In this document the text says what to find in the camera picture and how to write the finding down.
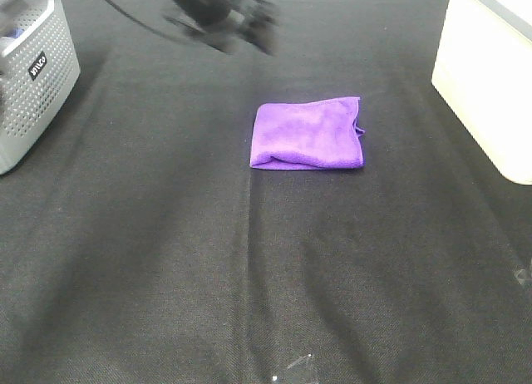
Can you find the clear tape piece right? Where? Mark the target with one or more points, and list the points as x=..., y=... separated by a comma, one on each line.
x=523, y=277

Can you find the grey perforated plastic basket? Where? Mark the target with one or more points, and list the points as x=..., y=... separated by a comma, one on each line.
x=38, y=73

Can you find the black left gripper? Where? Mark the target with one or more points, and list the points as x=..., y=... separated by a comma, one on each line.
x=253, y=20

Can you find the folded cloths in basket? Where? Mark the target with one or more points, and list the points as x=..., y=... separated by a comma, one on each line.
x=11, y=34

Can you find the white plastic bin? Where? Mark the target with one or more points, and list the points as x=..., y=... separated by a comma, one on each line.
x=482, y=71

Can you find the clear tape piece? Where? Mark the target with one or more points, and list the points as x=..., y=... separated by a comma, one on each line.
x=300, y=371
x=523, y=277

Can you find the black table cloth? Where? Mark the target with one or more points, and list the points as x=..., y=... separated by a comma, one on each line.
x=139, y=246

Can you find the purple microfiber towel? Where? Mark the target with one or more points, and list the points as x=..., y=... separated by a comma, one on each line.
x=319, y=135

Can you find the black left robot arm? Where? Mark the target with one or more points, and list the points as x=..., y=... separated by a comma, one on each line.
x=202, y=12

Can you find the clear tape piece front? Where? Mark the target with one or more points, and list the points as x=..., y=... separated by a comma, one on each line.
x=300, y=371

